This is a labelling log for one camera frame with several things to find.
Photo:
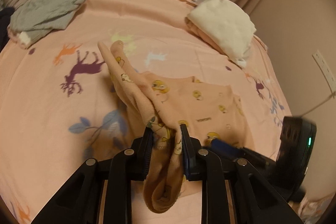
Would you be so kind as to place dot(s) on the pink duck print pajama garment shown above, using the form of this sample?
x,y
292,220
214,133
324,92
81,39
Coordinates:
x,y
161,104

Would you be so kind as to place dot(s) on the white folded fleece garment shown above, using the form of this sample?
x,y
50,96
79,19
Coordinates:
x,y
228,25

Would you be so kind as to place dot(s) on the dark navy garment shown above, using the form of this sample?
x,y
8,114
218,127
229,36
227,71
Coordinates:
x,y
5,16

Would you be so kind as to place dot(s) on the pink folded garment under white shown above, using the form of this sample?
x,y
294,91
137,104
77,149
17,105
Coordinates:
x,y
202,35

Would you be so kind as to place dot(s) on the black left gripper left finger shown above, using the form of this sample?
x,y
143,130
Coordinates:
x,y
101,184

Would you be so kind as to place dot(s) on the grey folded garment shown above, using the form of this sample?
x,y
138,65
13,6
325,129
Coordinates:
x,y
39,17

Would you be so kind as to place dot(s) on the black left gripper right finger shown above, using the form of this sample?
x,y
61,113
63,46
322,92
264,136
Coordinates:
x,y
233,191

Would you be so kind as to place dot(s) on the white wall power strip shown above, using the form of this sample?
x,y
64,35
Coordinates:
x,y
326,71

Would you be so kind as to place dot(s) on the pale pink garment under grey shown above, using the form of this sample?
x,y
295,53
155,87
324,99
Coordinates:
x,y
21,38

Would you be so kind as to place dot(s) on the pink animal print bedsheet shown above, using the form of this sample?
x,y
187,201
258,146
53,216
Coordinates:
x,y
59,107

